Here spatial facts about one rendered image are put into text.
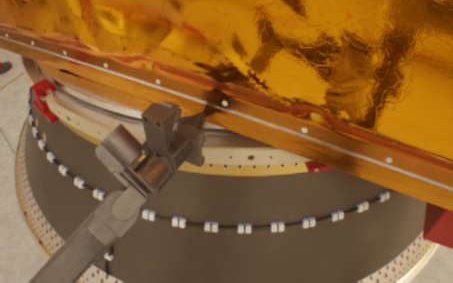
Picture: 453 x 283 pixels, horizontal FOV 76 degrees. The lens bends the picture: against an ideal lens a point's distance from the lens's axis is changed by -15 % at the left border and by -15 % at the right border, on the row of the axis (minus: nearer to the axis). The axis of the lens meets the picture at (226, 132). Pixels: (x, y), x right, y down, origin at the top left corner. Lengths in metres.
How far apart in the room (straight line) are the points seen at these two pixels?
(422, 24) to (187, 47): 0.36
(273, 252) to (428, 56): 0.63
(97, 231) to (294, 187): 0.47
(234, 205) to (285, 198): 0.12
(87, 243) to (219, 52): 0.36
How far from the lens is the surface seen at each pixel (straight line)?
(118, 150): 0.54
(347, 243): 0.97
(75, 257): 0.56
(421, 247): 1.30
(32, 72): 1.09
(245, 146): 0.68
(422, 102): 0.46
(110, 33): 0.65
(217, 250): 0.87
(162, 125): 0.51
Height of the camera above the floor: 2.20
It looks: 43 degrees down
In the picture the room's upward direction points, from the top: straight up
